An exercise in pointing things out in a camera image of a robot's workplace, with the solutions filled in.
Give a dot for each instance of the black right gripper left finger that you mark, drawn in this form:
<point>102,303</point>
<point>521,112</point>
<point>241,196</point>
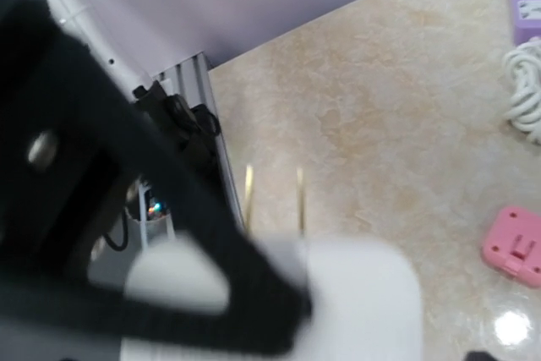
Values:
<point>71,145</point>

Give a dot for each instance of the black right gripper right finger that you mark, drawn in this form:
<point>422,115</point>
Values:
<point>479,356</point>

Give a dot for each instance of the pink plug adapter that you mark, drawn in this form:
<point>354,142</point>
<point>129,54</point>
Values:
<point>512,245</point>

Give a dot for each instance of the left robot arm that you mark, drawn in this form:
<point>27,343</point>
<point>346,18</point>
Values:
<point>84,31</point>

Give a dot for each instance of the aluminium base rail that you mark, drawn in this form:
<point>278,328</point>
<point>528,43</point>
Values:
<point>143,216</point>

